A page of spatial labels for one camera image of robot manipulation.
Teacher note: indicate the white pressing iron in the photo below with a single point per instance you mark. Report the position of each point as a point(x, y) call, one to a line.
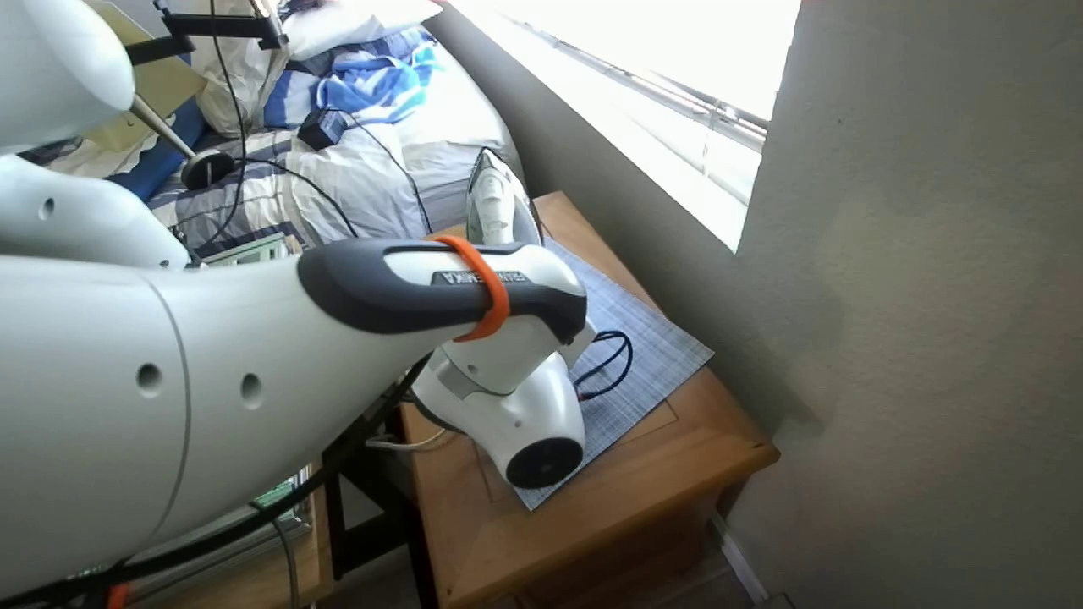
point(504, 206)

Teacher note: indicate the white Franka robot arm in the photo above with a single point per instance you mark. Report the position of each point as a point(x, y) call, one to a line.
point(137, 409)

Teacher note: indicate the grey grid mat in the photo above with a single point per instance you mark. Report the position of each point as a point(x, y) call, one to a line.
point(663, 339)

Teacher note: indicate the white bedding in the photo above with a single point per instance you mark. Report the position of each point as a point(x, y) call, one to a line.
point(443, 148)

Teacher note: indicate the wooden side table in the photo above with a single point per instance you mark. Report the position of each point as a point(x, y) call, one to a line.
point(612, 528)

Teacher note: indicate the blue striped cloth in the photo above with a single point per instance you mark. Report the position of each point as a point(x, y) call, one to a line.
point(366, 78)

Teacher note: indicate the yellowish pillow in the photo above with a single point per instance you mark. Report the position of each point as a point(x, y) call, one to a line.
point(156, 97)

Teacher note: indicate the aluminium rail frame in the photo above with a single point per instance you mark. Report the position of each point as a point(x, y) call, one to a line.
point(255, 244)

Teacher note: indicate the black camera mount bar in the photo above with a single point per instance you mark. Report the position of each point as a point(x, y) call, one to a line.
point(214, 24)

